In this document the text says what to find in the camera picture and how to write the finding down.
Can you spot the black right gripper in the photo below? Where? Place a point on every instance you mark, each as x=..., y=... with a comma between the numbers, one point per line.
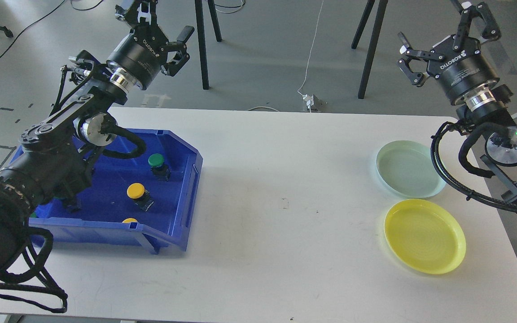
x=462, y=67

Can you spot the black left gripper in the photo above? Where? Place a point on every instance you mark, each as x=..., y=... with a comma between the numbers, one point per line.
x=144, y=51

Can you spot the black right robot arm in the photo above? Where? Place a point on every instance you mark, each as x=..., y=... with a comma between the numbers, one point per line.
x=491, y=132

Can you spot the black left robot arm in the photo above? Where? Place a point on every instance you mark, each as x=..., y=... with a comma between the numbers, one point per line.
x=60, y=152

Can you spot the light green plate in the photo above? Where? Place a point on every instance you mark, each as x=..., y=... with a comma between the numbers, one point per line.
x=405, y=168

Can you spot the green push button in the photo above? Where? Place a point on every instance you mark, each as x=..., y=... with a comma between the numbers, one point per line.
x=159, y=167

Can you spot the yellow plate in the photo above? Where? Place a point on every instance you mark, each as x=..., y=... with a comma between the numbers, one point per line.
x=425, y=236

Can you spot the black stand leg left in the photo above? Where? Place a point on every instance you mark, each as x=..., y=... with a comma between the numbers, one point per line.
x=201, y=36

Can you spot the black stand leg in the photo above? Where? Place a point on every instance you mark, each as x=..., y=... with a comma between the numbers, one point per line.
x=371, y=51
x=201, y=36

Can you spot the black stand leg right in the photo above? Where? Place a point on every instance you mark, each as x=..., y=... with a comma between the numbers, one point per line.
x=371, y=51

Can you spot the white power adapter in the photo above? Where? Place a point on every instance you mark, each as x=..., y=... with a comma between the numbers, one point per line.
x=313, y=104

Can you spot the blue plastic bin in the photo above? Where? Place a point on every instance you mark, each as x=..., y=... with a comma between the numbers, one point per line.
x=105, y=204

